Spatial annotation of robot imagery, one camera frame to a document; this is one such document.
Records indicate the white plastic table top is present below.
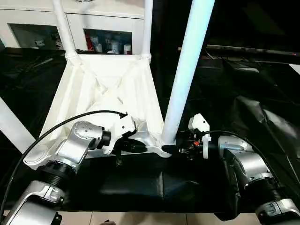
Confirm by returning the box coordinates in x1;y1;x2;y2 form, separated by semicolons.
22;53;173;171

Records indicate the black work surface mat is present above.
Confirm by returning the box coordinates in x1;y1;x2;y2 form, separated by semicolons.
0;46;300;221

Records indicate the red white bottle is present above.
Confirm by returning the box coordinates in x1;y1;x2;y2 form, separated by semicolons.
84;34;94;52

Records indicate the dark grey tube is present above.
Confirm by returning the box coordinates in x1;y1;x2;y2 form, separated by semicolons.
206;44;300;57

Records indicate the white glass-door cabinet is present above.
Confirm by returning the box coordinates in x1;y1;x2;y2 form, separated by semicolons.
0;0;145;55

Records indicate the black backdrop cloth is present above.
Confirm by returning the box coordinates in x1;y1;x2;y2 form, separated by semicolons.
150;0;300;59

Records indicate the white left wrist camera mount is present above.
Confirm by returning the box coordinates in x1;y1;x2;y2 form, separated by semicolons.
101;114;138;156

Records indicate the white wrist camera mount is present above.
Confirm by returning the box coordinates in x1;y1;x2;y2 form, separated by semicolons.
188;113;212;159
101;114;138;156

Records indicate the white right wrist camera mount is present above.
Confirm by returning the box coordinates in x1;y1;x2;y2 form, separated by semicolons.
188;113;212;159

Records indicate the black left wrist camera cable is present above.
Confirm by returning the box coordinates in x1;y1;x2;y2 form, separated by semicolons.
0;110;129;213

